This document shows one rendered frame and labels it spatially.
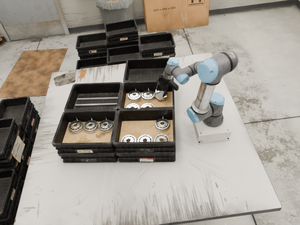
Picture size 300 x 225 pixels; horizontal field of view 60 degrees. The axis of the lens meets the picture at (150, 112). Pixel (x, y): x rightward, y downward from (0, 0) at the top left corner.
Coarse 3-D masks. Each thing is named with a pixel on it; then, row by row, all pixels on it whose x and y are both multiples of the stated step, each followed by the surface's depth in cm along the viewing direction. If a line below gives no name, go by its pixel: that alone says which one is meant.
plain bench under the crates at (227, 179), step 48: (48, 96) 236; (192, 96) 221; (48, 144) 199; (192, 144) 188; (240, 144) 184; (48, 192) 171; (96, 192) 168; (144, 192) 166; (192, 192) 163; (240, 192) 161
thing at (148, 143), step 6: (156, 108) 183; (162, 108) 182; (168, 108) 182; (174, 114) 178; (174, 120) 174; (174, 126) 171; (114, 132) 172; (174, 132) 167; (114, 138) 168; (174, 138) 164; (114, 144) 165; (120, 144) 165; (126, 144) 165; (132, 144) 164; (138, 144) 164; (144, 144) 164; (150, 144) 164; (156, 144) 163; (162, 144) 163; (168, 144) 163; (174, 144) 163
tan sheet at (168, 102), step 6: (126, 96) 209; (168, 96) 205; (126, 102) 204; (132, 102) 204; (138, 102) 203; (144, 102) 202; (150, 102) 202; (156, 102) 201; (162, 102) 201; (168, 102) 200
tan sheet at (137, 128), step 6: (168, 120) 188; (126, 126) 187; (132, 126) 187; (138, 126) 186; (144, 126) 186; (150, 126) 185; (126, 132) 184; (132, 132) 183; (138, 132) 183; (144, 132) 182; (150, 132) 182; (156, 132) 181; (162, 132) 181; (168, 132) 181; (120, 138) 180
